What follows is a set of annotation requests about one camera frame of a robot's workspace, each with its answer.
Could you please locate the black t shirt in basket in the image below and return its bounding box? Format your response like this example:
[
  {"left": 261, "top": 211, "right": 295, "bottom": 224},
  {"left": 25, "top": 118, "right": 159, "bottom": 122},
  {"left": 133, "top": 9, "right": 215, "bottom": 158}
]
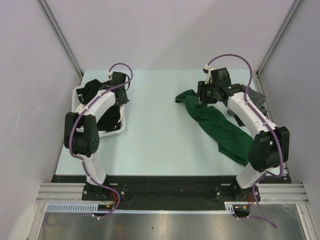
[{"left": 75, "top": 79, "right": 121, "bottom": 133}]

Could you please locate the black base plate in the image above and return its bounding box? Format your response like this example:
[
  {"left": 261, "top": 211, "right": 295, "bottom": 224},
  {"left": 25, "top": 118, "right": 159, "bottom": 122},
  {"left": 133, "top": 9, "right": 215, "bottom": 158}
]
[{"left": 51, "top": 175, "right": 290, "bottom": 212}]

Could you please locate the aluminium corner post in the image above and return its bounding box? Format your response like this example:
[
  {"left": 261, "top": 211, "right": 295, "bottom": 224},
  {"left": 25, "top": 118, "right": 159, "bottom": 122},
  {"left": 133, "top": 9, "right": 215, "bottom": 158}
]
[
  {"left": 255, "top": 0, "right": 304, "bottom": 76},
  {"left": 36, "top": 0, "right": 84, "bottom": 79}
]

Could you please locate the green t shirt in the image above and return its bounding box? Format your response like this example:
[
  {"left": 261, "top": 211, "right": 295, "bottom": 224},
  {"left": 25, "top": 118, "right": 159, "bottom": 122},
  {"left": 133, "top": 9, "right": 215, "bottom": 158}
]
[{"left": 175, "top": 89, "right": 253, "bottom": 166}]

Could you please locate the left aluminium corner post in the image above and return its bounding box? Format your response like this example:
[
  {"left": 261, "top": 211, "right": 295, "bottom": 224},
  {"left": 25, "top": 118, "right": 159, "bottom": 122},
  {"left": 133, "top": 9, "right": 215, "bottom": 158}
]
[{"left": 36, "top": 0, "right": 84, "bottom": 79}]

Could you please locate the right aluminium corner post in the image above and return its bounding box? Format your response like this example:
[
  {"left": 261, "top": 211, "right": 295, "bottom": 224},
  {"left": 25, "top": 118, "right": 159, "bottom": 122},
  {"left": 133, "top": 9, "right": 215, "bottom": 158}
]
[{"left": 255, "top": 0, "right": 304, "bottom": 76}]

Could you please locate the white plastic basket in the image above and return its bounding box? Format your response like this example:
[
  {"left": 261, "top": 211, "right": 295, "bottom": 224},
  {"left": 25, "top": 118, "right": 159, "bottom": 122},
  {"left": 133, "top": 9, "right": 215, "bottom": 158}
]
[{"left": 71, "top": 86, "right": 126, "bottom": 138}]

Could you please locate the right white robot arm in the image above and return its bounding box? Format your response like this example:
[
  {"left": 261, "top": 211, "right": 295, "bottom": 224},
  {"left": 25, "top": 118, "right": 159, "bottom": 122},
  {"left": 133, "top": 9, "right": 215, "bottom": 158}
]
[{"left": 196, "top": 65, "right": 290, "bottom": 201}]

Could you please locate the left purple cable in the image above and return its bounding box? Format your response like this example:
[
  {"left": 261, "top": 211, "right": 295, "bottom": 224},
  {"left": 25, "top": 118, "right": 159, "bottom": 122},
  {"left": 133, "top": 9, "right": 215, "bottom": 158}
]
[{"left": 68, "top": 62, "right": 133, "bottom": 191}]

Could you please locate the blue slotted cable duct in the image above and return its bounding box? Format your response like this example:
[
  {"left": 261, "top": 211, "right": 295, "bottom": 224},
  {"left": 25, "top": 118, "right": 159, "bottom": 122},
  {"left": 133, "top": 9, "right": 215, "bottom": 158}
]
[{"left": 46, "top": 203, "right": 99, "bottom": 213}]

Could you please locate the white t shirt in basket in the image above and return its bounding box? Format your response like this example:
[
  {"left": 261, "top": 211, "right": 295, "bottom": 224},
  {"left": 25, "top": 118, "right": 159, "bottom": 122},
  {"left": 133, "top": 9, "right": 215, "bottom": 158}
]
[{"left": 64, "top": 98, "right": 124, "bottom": 140}]

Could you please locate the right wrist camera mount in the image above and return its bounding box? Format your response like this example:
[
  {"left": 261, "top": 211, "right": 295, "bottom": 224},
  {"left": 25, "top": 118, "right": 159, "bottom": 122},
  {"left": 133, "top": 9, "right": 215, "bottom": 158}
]
[{"left": 202, "top": 64, "right": 215, "bottom": 84}]

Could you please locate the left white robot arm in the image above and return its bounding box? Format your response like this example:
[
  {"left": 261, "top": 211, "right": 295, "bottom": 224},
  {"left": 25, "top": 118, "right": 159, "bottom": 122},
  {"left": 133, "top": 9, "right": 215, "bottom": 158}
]
[{"left": 64, "top": 71, "right": 132, "bottom": 200}]

